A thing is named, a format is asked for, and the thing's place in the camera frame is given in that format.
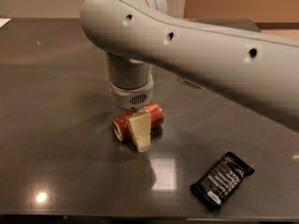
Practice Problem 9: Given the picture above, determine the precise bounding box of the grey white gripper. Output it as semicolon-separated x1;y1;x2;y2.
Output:
106;53;153;152

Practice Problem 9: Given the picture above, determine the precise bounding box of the black snack bar wrapper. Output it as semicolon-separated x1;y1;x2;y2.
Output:
190;152;255;209

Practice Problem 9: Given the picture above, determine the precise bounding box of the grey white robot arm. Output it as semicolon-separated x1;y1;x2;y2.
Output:
80;0;299;130

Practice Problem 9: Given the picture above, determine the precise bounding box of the white paper sheet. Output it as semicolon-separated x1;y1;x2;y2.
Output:
0;18;11;29

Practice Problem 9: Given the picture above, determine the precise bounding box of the red coke can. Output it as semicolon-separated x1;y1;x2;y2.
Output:
112;102;164;143

